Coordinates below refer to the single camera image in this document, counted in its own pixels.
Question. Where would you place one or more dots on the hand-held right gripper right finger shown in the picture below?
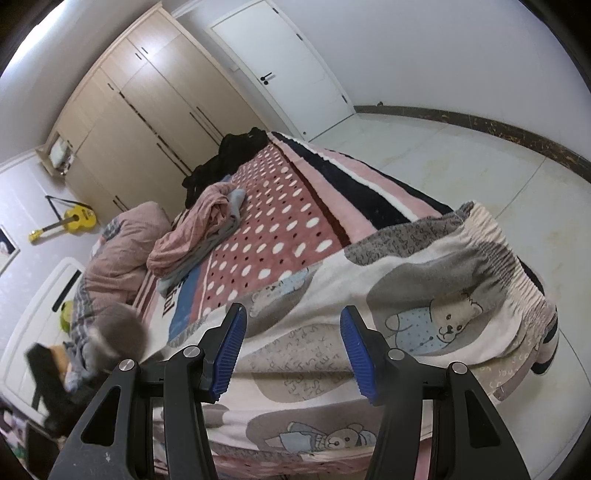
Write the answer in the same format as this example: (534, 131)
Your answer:
(358, 355)

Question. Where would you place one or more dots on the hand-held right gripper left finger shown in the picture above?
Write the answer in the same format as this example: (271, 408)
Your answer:
(226, 355)

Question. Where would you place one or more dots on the bear print pants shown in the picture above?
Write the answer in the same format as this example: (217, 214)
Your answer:
(415, 286)

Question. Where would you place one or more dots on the brown plush bear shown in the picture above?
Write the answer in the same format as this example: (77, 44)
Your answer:
(59, 355)

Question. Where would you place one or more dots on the white bed headboard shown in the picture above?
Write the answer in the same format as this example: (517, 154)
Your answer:
(32, 323)

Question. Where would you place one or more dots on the green plush toy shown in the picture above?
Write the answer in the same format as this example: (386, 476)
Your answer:
(67, 317)

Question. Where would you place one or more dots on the folded pink checked garment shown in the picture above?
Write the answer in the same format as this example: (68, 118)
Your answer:
(189, 230)

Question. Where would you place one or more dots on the folded pink striped clothes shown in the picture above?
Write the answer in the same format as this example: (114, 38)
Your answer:
(231, 212)

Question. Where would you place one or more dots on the pink plaid quilt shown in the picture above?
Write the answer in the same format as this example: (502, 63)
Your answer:
(124, 249)

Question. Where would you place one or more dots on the polka dot striped blanket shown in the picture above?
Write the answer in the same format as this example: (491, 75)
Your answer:
(286, 217)

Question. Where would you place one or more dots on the yellow guitar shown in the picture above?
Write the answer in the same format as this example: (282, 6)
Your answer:
(79, 218)

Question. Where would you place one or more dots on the black clothes pile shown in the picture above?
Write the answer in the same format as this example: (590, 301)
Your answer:
(231, 152)

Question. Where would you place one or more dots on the stored bedding in wardrobe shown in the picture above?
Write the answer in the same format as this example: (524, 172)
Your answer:
(60, 154)

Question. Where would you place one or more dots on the beige wooden wardrobe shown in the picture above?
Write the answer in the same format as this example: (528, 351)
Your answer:
(138, 101)

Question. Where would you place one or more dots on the white door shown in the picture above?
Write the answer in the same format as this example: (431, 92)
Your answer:
(286, 55)

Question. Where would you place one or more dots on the framed wall photo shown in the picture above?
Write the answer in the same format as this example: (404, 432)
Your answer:
(7, 251)

